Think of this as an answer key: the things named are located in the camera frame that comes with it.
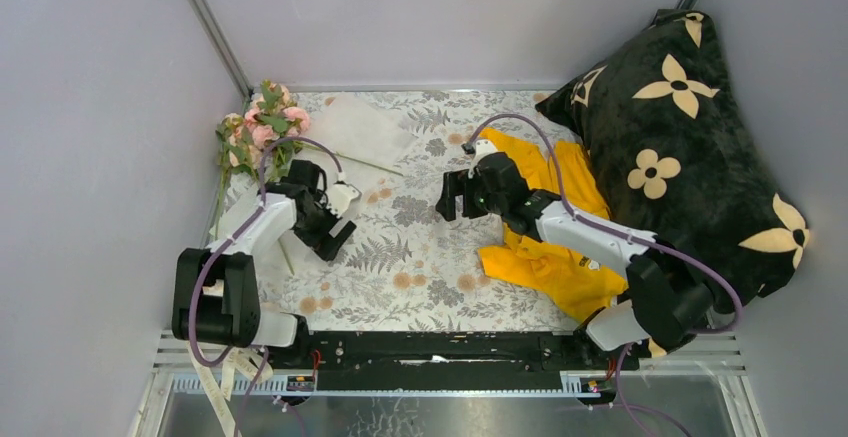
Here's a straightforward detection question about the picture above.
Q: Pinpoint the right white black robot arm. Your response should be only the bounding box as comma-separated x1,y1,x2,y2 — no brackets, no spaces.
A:
435,152,714,369

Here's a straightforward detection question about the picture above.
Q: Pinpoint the black floral pillow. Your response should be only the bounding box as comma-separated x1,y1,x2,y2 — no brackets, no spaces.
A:
537,10,810,351

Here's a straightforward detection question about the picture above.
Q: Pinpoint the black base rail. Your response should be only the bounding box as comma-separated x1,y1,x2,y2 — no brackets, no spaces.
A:
269,331,639,392

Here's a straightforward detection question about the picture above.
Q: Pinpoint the cream printed ribbon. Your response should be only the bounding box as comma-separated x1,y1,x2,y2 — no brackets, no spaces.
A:
186,344,273,436

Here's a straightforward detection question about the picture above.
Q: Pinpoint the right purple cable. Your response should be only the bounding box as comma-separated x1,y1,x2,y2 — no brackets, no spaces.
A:
467,113,745,437

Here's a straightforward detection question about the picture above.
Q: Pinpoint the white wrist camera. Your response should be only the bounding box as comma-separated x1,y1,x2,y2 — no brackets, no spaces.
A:
325,181,361,218
462,139,499,179

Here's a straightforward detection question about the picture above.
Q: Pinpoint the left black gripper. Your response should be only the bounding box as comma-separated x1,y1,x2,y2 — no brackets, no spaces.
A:
290,193,356,261

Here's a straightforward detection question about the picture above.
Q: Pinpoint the white wrapping paper sheet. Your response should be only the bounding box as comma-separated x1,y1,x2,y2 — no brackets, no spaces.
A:
306,93,418,177

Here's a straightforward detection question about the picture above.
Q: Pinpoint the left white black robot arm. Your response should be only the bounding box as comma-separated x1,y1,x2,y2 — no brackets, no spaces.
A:
172,160,361,368

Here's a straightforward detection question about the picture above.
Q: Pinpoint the yellow garment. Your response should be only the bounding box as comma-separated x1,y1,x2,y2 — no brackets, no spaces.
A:
479,128,627,322

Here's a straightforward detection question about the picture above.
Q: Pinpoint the pink fake flower stem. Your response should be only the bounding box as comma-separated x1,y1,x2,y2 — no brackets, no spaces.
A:
241,80,311,180
210,113,261,239

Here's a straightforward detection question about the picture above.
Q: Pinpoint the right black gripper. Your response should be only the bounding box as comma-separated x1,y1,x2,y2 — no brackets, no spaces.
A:
434,169,506,222

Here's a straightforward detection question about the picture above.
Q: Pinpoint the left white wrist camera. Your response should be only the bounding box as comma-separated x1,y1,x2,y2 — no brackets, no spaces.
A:
325,181,361,218

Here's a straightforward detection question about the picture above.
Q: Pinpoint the floral tablecloth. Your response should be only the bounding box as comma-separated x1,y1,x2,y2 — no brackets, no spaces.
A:
255,90,581,331

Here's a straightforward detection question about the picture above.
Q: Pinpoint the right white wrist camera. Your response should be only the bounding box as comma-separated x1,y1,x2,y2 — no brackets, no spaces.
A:
462,139,499,179

